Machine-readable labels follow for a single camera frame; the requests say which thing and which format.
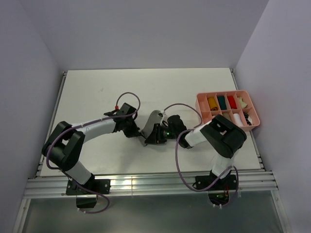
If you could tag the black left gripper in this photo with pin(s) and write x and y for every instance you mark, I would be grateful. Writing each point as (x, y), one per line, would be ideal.
(134, 132)

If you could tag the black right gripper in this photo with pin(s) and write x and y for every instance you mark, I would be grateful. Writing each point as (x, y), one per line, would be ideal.
(156, 137)

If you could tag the grey striped sock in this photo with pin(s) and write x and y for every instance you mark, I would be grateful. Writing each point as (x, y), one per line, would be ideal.
(154, 118)

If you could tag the mustard yellow striped sock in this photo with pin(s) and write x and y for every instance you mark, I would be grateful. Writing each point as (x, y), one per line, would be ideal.
(212, 104)

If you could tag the dark green reindeer sock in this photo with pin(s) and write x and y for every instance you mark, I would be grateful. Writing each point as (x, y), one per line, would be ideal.
(222, 103)

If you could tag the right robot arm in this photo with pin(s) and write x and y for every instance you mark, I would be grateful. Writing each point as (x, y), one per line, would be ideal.
(224, 136)

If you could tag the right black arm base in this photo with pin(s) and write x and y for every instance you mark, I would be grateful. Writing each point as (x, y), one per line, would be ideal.
(218, 194)

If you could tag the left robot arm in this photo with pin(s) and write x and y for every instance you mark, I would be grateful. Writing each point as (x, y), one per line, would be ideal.
(64, 145)

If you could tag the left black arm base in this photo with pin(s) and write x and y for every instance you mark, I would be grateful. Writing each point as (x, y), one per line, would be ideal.
(88, 194)

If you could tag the brown rolled sock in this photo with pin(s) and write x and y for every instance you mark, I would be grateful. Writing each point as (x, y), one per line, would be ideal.
(227, 116)

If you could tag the white rolled sock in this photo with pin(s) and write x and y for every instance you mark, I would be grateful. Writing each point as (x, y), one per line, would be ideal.
(238, 119)

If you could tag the red rolled sock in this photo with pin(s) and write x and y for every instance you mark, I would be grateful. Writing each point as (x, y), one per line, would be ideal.
(232, 102)

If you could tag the pink divided organizer tray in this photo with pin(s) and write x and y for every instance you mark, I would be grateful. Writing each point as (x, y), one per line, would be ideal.
(207, 115)

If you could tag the beige rolled sock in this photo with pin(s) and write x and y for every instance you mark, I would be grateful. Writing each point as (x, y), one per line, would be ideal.
(242, 103)

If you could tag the black white striped sock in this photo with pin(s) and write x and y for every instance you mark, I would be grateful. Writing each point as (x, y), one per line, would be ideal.
(248, 119)

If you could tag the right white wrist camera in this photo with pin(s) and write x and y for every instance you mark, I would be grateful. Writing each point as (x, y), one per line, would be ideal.
(162, 114)

